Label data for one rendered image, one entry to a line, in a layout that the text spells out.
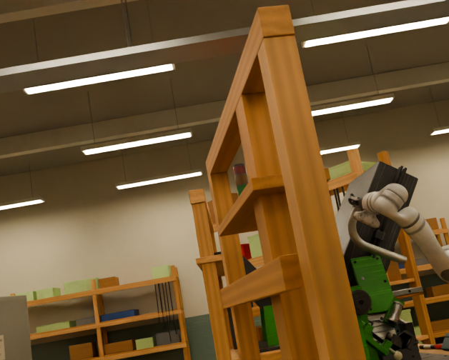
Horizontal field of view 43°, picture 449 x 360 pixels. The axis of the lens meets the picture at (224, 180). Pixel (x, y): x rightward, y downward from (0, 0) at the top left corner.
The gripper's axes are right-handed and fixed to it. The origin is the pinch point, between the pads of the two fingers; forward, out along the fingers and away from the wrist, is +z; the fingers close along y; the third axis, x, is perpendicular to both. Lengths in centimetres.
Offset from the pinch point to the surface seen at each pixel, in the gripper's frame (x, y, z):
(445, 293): -77, -421, 801
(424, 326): 18, -159, 262
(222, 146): -6, 53, 41
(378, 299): 27.3, -19.9, 1.0
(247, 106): -11, 52, -15
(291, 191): 15, 32, -55
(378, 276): 19.7, -17.9, 4.4
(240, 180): 6, 41, 28
